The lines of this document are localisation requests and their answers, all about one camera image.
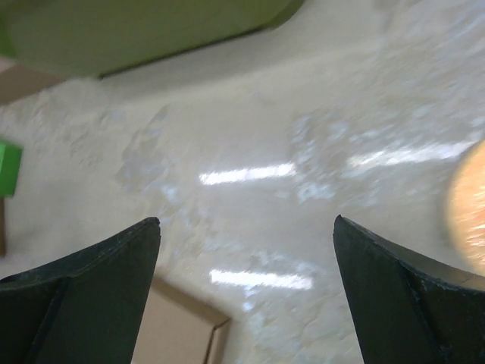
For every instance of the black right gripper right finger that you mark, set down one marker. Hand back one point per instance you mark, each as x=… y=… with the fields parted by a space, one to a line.
x=407 y=307

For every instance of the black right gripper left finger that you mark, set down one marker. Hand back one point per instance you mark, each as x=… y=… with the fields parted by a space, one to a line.
x=86 y=307

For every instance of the small brown cardboard box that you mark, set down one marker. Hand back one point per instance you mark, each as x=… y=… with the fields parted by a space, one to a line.
x=2 y=228

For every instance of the green small box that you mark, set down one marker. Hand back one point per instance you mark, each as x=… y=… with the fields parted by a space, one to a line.
x=10 y=160

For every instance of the large closed cardboard box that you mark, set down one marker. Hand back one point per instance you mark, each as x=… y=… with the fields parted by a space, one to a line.
x=18 y=81

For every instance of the round yellow sponge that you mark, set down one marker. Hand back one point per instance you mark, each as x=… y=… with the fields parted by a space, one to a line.
x=464 y=210

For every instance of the olive green plastic bin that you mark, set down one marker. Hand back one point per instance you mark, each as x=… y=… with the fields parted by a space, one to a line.
x=98 y=38

